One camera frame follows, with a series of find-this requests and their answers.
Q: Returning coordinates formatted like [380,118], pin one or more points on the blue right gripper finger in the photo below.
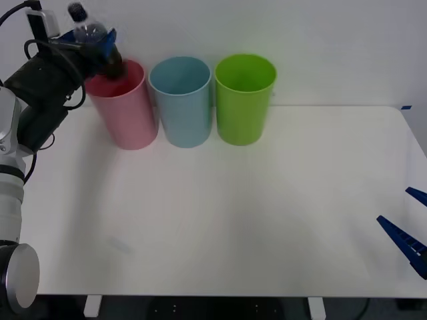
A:
[418,196]
[408,245]

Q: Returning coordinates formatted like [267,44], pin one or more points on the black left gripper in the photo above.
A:
[46,76]

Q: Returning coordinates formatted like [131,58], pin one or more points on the small dark plastic bottle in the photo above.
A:
[88,31]

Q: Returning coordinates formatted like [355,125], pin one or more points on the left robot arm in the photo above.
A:
[10,196]

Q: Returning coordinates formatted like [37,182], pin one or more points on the pink plastic waste bin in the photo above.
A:
[130,116]

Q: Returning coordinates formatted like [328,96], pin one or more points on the white table leg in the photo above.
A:
[316,308]
[92,306]

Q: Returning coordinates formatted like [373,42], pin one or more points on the pale blue plastic waste bin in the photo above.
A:
[185,116]

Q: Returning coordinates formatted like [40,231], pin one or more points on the green plastic waste bin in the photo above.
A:
[241,116]

